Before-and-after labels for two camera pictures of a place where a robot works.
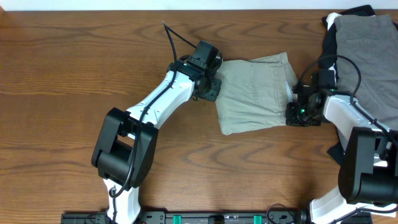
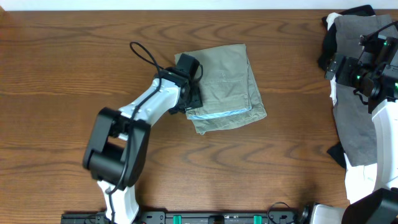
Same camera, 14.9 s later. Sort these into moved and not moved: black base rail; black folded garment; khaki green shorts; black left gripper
Moved: black left gripper; khaki green shorts
Not moved: black folded garment; black base rail
